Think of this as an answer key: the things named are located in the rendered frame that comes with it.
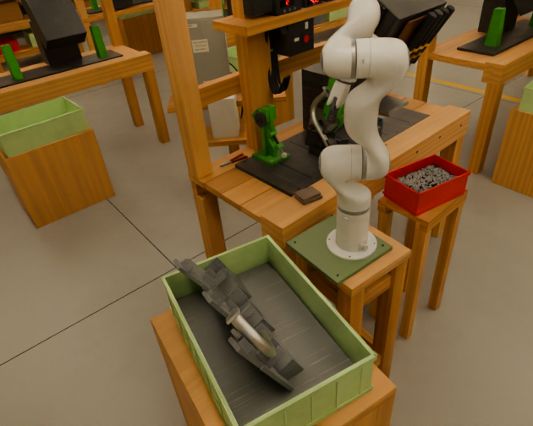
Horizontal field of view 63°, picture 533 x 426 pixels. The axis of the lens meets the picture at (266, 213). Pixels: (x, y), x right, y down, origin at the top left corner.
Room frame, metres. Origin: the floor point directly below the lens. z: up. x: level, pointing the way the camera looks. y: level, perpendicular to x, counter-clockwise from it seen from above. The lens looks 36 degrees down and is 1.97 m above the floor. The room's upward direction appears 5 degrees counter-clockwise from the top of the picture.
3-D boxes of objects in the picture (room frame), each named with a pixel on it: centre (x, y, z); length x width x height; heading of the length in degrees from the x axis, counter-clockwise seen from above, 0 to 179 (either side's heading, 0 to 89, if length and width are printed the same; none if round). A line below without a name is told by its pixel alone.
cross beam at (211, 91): (2.38, -0.19, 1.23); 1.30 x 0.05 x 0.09; 129
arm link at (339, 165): (1.26, -0.28, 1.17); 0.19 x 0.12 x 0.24; 81
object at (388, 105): (2.07, -0.55, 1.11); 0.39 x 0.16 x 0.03; 39
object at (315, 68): (2.27, -0.42, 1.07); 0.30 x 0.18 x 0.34; 129
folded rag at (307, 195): (1.55, -0.19, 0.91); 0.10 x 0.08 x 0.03; 116
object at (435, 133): (1.88, -0.60, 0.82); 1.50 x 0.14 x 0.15; 129
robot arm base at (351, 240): (1.26, -0.31, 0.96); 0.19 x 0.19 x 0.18
